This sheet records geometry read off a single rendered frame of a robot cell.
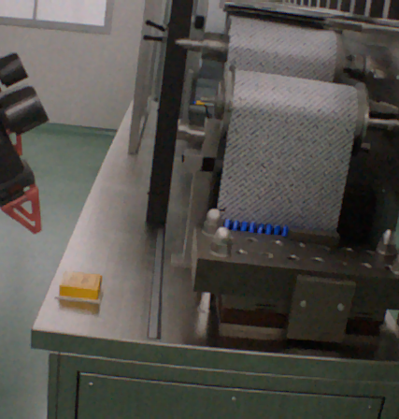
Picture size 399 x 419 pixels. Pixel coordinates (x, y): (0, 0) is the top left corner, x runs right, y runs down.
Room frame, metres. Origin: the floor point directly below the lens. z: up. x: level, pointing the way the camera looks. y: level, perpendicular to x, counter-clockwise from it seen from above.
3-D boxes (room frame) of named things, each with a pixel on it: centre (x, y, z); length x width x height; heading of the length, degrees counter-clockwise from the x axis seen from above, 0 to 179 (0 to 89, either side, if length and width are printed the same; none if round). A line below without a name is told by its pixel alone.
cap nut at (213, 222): (1.15, -0.03, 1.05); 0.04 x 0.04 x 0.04
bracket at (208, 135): (1.32, 0.01, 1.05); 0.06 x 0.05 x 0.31; 94
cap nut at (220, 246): (1.06, -0.05, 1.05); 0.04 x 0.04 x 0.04
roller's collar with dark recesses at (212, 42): (1.53, 0.01, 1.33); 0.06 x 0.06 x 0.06; 4
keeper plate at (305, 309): (1.02, -0.23, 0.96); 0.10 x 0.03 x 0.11; 94
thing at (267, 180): (1.23, -0.15, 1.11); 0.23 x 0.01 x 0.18; 94
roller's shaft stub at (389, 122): (1.30, -0.32, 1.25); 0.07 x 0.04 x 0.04; 94
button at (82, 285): (1.11, 0.19, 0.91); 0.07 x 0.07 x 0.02; 4
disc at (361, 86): (1.30, -0.28, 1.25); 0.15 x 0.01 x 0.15; 4
